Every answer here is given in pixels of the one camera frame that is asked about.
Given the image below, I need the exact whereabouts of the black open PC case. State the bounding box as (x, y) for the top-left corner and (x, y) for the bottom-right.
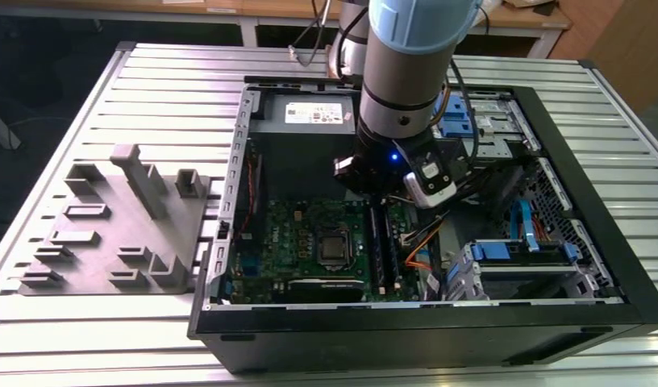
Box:
(185, 74), (658, 374)

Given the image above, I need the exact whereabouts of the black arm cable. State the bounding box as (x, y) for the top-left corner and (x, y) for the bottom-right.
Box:
(447, 56), (479, 170)

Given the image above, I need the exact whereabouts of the black cable bundle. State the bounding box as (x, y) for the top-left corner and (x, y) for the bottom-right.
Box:
(435, 160), (524, 218)

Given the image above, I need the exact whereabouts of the multicolour power wire bundle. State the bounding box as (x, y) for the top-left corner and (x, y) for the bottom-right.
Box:
(399, 217), (448, 248)

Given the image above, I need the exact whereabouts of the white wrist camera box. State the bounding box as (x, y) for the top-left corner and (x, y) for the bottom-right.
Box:
(400, 139), (459, 210)

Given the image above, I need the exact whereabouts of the orange data cable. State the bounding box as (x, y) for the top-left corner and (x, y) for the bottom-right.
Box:
(405, 240), (444, 271)

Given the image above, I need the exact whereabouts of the brown wooden board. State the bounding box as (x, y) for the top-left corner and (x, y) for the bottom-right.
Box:
(548, 0), (658, 122)

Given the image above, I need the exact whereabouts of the metal CPU socket cover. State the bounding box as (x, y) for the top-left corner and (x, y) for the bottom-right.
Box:
(312, 229), (357, 268)

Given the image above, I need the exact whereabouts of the metal drive cage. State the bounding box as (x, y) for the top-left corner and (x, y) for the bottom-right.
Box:
(429, 90), (543, 164)

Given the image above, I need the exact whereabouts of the green motherboard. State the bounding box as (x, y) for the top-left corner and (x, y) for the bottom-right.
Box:
(224, 197), (444, 303)

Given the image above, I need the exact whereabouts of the metal disk bay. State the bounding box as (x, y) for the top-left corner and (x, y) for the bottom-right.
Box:
(440, 237), (618, 302)

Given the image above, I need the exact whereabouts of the red black twisted wire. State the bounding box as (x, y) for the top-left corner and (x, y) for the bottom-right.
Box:
(240, 138), (256, 239)

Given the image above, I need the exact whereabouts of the blue disk carrier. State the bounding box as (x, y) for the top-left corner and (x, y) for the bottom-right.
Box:
(469, 239), (582, 268)

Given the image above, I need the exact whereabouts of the grey power supply unit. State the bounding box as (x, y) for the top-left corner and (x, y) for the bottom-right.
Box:
(250, 92), (361, 201)

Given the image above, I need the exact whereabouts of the blue plastic drive latch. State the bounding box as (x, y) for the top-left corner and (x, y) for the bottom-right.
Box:
(433, 90), (478, 139)

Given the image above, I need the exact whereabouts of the grey parts rack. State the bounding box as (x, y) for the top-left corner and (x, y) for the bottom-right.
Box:
(17, 144), (225, 298)

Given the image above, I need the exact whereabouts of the blue flat data cable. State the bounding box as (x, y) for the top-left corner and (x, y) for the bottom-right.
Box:
(512, 198), (540, 254)

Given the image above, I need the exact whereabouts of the grey chair base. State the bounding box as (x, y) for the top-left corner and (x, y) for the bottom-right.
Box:
(0, 102), (22, 149)

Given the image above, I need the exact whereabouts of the black graphics card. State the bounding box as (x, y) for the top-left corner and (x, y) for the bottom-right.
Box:
(273, 277), (367, 302)

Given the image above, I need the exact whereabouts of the wooden desk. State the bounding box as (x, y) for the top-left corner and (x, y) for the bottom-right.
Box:
(0, 0), (575, 60)

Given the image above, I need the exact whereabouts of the silver CPU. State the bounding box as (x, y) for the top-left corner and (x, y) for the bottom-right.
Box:
(319, 236), (352, 260)

